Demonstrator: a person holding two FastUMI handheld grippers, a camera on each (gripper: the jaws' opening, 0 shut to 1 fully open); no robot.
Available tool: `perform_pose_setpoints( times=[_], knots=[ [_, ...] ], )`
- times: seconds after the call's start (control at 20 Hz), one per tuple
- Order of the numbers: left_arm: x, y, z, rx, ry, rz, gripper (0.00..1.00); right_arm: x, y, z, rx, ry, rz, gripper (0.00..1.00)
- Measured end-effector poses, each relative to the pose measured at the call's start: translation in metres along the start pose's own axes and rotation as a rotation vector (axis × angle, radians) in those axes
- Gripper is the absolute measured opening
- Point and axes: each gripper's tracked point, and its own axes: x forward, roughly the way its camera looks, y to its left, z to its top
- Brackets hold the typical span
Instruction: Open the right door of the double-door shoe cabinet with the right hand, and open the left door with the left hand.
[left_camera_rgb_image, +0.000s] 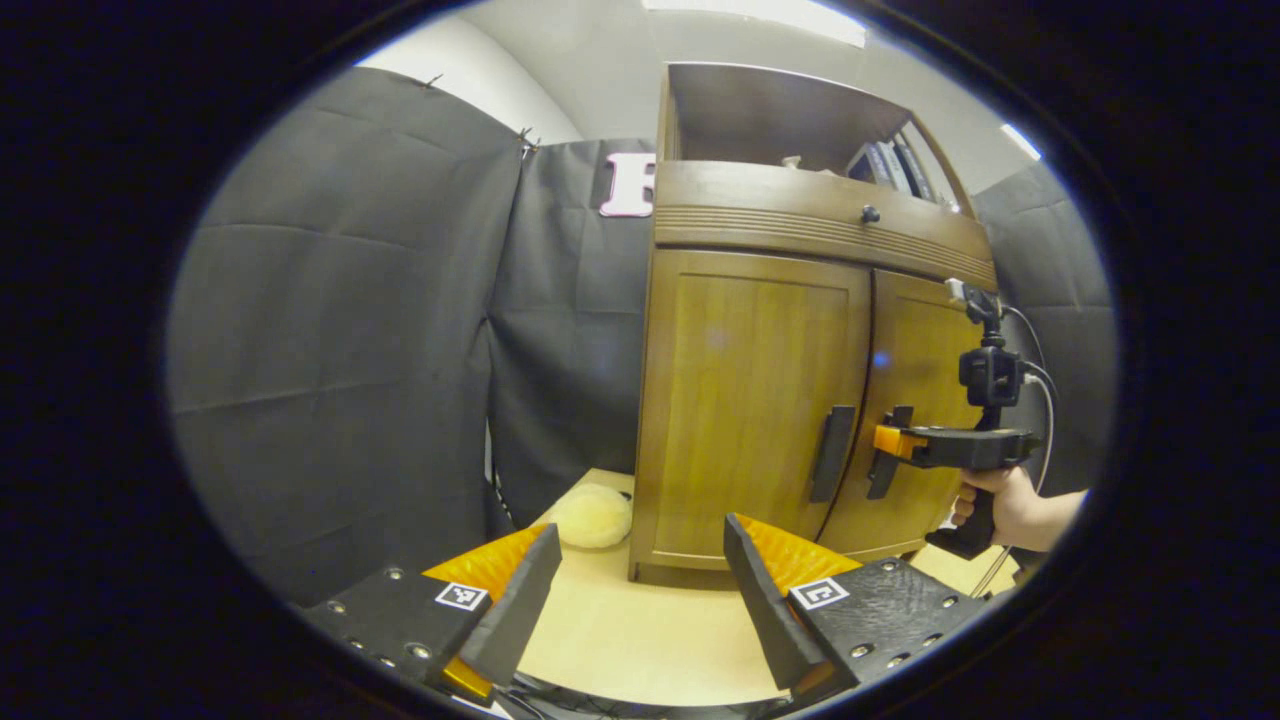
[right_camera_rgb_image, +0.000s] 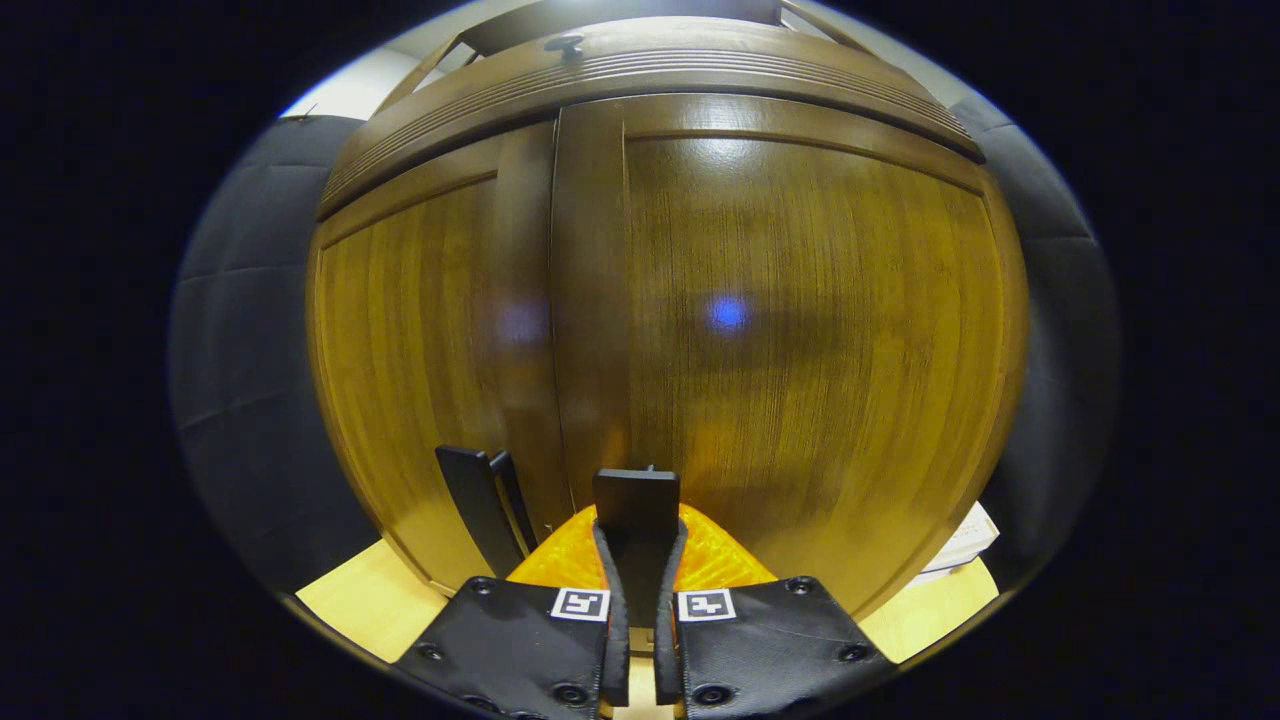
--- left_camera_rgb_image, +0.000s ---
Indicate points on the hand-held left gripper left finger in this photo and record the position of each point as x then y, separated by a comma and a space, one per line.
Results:
520, 610

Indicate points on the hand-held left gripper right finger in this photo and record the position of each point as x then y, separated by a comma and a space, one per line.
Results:
765, 610

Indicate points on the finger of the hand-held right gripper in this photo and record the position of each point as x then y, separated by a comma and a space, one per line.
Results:
895, 442

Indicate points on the wooden shoe cabinet door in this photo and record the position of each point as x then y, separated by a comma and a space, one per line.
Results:
740, 400
920, 360

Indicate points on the wooden double-door shoe cabinet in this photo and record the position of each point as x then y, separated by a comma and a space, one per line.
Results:
750, 350

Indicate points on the wooden cabinet drawer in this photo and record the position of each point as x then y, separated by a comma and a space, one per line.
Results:
780, 205

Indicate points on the pale yellow fluffy object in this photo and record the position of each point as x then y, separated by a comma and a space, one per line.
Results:
592, 515

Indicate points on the small ceiling light panel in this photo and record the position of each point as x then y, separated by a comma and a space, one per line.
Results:
1022, 142

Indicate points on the black backdrop cloth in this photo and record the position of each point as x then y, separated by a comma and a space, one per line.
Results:
330, 330

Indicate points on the large ceiling light panel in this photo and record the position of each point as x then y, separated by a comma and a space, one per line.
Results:
770, 12

